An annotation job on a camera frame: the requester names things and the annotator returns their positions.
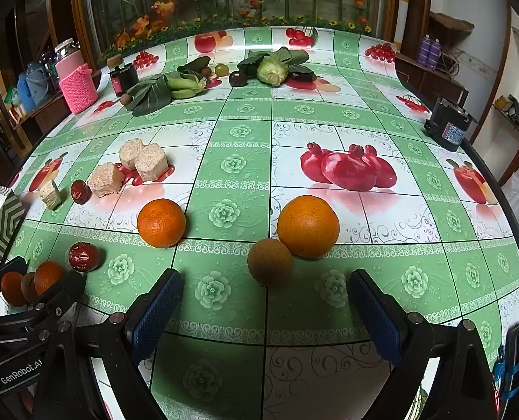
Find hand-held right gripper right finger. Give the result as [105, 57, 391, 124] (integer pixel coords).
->
[350, 268, 498, 420]

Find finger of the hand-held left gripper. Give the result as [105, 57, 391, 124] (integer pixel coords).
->
[23, 271, 87, 342]
[0, 256, 28, 318]

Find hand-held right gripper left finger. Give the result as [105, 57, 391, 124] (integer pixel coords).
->
[32, 268, 184, 420]

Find small orange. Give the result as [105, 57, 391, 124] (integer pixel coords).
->
[34, 261, 67, 296]
[1, 271, 26, 307]

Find small brown round fruit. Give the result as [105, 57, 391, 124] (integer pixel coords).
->
[21, 273, 37, 303]

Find red jujube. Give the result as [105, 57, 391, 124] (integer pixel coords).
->
[68, 242, 100, 272]
[71, 180, 92, 205]

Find chevron patterned box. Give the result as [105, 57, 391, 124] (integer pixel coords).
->
[0, 184, 29, 276]

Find medium orange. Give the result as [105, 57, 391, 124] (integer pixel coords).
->
[137, 198, 187, 249]

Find large orange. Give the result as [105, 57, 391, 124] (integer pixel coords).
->
[277, 195, 340, 259]

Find large brown round fruit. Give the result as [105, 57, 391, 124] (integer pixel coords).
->
[247, 238, 294, 287]

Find small tan cake piece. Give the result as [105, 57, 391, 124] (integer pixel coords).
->
[40, 180, 63, 210]

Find tan cake block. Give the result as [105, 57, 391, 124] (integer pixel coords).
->
[120, 139, 145, 169]
[87, 163, 125, 198]
[134, 143, 169, 182]

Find wooden side shelf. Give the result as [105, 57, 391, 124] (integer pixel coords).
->
[10, 96, 74, 141]

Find fruit print tablecloth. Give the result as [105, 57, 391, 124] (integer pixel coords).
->
[0, 26, 519, 420]

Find pink bottle with knitted sleeve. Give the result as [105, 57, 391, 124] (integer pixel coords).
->
[52, 38, 98, 114]

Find black electric motor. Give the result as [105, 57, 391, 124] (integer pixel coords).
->
[423, 96, 479, 153]

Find dark green leafy vegetable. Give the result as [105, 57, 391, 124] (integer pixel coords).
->
[126, 74, 173, 117]

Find black box with red label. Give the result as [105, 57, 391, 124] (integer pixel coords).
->
[106, 55, 140, 97]

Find green bananas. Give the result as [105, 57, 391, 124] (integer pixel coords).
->
[165, 74, 208, 99]

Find wooden side cabinet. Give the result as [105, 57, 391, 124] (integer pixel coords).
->
[395, 52, 470, 106]

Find green leaf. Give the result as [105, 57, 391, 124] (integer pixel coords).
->
[176, 56, 212, 80]

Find bok choy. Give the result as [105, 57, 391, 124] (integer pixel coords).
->
[237, 47, 309, 87]

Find wooden wall shelf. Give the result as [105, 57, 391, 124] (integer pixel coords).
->
[430, 11, 474, 36]

